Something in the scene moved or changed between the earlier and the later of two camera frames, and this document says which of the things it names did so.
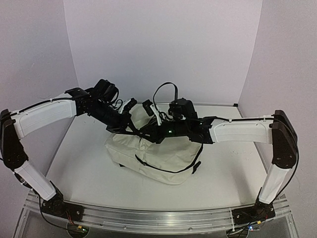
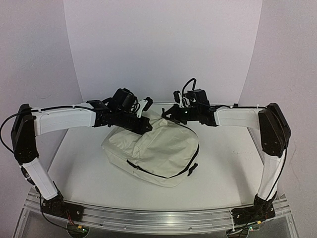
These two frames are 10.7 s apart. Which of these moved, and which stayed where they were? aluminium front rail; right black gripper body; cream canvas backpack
Moved: right black gripper body
Stayed: aluminium front rail; cream canvas backpack
